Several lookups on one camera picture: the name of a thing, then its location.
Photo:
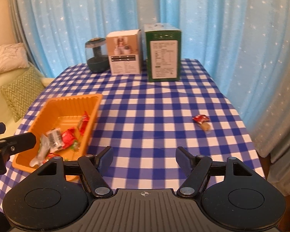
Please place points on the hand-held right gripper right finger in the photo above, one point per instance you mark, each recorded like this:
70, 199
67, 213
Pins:
183, 160

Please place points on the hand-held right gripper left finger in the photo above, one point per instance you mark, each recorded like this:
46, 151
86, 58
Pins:
106, 158

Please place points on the white and green snack packet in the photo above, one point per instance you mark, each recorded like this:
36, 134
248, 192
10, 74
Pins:
41, 153

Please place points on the yellow green candy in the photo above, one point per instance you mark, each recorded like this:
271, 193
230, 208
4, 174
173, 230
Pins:
75, 146

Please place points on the clear packet of black seeds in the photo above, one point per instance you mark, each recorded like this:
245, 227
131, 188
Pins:
53, 137

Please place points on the small red candy packet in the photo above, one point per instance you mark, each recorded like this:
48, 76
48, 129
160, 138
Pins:
52, 155

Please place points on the shiny red triangular packet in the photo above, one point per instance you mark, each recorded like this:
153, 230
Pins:
83, 123

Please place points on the large red snack packet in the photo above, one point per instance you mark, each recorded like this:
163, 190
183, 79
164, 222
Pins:
68, 137

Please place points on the orange plastic tray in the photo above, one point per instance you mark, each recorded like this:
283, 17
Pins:
62, 106

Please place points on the brown wrapped candy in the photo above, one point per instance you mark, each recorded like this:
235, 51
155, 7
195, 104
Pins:
205, 127

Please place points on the green zigzag pillow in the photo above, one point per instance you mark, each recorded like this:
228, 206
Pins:
21, 91

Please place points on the dark red snack packet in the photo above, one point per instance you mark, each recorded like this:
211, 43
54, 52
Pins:
200, 118

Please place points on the blue white checked tablecloth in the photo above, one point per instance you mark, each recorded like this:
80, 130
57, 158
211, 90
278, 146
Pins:
147, 106

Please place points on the white pillow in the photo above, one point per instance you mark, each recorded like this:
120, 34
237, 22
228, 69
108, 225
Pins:
8, 58

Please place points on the dark green humidifier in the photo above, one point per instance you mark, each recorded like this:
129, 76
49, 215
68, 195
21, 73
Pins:
97, 64

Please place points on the grey lace-trimmed cloth cover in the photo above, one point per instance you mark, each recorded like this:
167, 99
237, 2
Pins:
283, 169

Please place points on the green cardboard box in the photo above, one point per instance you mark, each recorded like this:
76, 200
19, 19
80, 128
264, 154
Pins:
163, 58

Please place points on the white cardboard box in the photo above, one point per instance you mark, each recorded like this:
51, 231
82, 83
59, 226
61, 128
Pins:
124, 53

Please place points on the grey curtain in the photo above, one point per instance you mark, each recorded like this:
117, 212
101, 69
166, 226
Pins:
19, 17

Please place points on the blue star-print curtain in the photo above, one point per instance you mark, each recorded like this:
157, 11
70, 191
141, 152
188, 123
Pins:
207, 17

